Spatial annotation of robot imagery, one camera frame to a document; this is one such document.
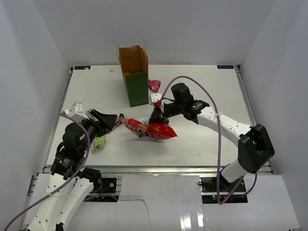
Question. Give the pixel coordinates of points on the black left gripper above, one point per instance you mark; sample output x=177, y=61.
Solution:
x=106, y=122

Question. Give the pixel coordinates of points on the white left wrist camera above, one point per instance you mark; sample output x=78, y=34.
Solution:
x=77, y=109

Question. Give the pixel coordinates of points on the green snack packet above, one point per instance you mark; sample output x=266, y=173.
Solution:
x=98, y=143

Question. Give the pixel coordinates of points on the blue label right corner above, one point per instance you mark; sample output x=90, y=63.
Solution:
x=225, y=66

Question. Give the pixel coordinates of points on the purple chocolate bar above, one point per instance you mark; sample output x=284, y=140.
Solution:
x=119, y=121

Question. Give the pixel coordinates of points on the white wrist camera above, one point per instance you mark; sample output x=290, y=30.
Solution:
x=77, y=109
x=155, y=100

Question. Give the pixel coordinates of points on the small pink snack packet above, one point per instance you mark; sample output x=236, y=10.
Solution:
x=154, y=85

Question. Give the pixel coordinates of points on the aluminium front rail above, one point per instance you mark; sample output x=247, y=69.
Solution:
x=155, y=170

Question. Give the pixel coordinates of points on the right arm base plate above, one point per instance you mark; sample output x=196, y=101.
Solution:
x=208, y=187

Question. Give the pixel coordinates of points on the light blue snack packet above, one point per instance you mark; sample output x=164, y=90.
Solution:
x=89, y=114

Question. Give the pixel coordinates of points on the brown and green paper bag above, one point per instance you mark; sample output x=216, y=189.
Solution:
x=134, y=59

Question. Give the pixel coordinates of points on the blue label corner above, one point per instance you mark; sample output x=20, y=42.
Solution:
x=82, y=67
x=225, y=66

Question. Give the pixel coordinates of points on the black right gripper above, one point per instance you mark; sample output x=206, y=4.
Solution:
x=157, y=116

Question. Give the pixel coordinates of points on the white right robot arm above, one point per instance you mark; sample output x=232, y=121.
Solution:
x=253, y=142

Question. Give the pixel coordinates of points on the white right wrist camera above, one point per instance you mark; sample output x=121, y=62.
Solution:
x=155, y=100

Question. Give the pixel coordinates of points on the large red candy bag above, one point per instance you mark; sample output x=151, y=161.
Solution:
x=141, y=127

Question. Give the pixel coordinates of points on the blue label left corner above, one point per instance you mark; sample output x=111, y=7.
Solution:
x=82, y=67

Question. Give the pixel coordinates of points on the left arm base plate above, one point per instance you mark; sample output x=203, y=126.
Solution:
x=105, y=185

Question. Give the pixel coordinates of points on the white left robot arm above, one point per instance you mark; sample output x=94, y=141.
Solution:
x=70, y=181

